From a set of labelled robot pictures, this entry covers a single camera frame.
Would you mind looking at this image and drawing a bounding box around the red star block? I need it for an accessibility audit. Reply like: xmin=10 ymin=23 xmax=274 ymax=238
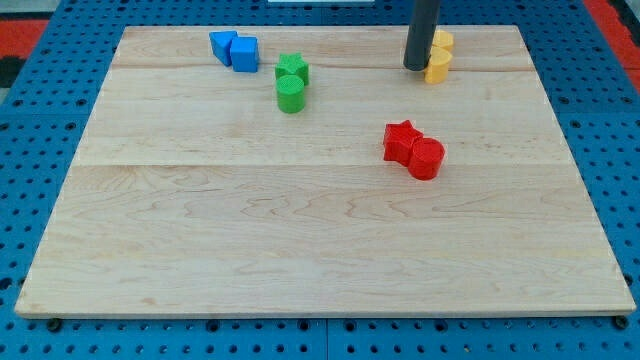
xmin=383 ymin=120 xmax=423 ymax=167

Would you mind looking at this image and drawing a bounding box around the green star block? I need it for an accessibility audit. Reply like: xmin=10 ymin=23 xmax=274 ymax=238
xmin=275 ymin=52 xmax=309 ymax=86

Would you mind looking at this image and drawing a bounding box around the green cylinder block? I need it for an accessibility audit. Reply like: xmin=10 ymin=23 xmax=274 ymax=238
xmin=276 ymin=75 xmax=306 ymax=114

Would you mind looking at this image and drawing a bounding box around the red cylinder block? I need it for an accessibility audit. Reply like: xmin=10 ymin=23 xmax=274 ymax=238
xmin=408 ymin=138 xmax=445 ymax=180

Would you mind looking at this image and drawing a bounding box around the light wooden board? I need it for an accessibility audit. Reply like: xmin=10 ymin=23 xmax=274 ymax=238
xmin=15 ymin=25 xmax=636 ymax=319

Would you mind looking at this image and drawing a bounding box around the blue cube block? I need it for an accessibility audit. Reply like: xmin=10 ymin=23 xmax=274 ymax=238
xmin=230 ymin=36 xmax=259 ymax=73

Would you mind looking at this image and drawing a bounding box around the yellow front block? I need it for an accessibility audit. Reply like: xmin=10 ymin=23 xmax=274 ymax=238
xmin=424 ymin=46 xmax=453 ymax=84

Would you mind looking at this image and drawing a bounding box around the yellow block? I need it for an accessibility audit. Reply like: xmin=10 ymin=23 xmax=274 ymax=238
xmin=432 ymin=29 xmax=455 ymax=52
xmin=424 ymin=46 xmax=453 ymax=84

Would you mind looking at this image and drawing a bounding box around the blue triangular block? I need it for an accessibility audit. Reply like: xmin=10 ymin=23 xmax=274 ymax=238
xmin=209 ymin=30 xmax=238 ymax=67

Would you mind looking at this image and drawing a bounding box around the yellow rear block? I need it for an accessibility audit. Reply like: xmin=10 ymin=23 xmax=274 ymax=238
xmin=432 ymin=29 xmax=455 ymax=52

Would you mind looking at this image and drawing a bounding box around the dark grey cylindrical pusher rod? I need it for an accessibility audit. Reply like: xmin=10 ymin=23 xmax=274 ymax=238
xmin=403 ymin=0 xmax=441 ymax=71

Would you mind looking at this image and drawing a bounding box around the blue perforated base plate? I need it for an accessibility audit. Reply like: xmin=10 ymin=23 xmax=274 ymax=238
xmin=1 ymin=1 xmax=639 ymax=359

